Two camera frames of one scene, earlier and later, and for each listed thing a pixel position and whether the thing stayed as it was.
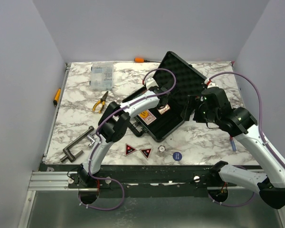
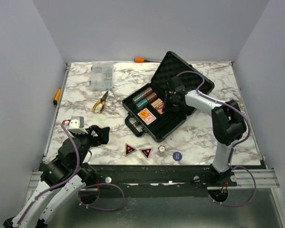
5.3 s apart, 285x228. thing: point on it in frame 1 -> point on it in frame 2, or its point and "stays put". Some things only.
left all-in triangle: (128, 149) stays put
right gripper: (195, 102) -> (167, 107)
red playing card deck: (149, 118) stays put
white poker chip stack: (161, 150) stays put
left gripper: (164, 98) -> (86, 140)
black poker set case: (182, 80) stays put
